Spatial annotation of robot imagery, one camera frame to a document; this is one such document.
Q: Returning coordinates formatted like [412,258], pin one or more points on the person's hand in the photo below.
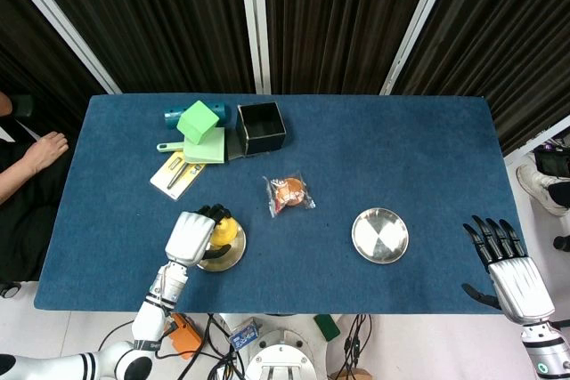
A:
[46,148]

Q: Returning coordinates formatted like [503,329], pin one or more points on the black bag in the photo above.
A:
[552,159]

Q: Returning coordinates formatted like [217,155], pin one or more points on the black caster wheel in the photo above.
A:
[562,243]

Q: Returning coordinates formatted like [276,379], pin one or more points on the white sneaker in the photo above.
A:
[539,186]

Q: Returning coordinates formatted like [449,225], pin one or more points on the blue white label box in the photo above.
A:
[244,337]

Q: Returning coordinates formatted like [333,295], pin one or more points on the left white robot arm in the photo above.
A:
[149,322]

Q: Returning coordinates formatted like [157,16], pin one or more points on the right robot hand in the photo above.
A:
[521,291]

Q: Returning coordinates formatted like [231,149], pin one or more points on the dark green block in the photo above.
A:
[327,327]

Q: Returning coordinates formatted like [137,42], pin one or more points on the round metal plate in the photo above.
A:
[236,251]
[380,235]

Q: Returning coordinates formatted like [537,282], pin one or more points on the yellow pen blister pack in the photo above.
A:
[165,182]

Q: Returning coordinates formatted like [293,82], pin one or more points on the blue table cloth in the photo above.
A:
[334,157]

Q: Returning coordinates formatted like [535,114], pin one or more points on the person's forearm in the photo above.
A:
[15,182]

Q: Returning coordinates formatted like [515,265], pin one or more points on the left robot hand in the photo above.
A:
[189,237]

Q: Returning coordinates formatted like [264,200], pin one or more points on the brown wooden piece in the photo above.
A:
[356,374]

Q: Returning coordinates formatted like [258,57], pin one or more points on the black pleated curtain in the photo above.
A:
[503,33]
[35,64]
[147,19]
[343,19]

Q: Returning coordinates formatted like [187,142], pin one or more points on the dark teal chair part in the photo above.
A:
[24,105]

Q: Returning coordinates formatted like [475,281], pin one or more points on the black open square box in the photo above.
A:
[263,142]

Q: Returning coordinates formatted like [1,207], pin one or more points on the light green sticky notes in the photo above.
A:
[207,152]

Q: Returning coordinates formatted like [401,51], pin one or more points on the yellow toy pear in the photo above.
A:
[225,232]

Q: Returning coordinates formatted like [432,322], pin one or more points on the white frame post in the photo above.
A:
[418,24]
[539,139]
[254,19]
[58,19]

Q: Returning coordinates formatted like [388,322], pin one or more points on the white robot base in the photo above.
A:
[280,353]

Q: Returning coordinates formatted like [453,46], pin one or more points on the orange device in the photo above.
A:
[187,340]

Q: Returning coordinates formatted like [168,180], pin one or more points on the pastry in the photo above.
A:
[289,193]

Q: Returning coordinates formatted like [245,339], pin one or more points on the teal cylinder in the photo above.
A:
[171,116]

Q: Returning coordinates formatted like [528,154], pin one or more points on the green foam cube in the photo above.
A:
[196,122]

